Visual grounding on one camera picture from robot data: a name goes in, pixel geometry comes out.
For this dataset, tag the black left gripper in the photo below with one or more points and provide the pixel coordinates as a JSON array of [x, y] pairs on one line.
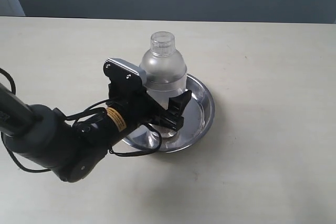
[[129, 107]]

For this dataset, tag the clear plastic shaker bottle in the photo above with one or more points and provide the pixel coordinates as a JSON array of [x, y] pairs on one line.
[[165, 68]]

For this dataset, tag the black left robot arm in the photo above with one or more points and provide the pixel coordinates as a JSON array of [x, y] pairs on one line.
[[71, 147]]

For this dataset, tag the round stainless steel tray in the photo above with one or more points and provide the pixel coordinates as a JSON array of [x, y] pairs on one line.
[[198, 118]]

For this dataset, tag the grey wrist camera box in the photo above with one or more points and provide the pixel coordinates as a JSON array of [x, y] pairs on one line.
[[120, 70]]

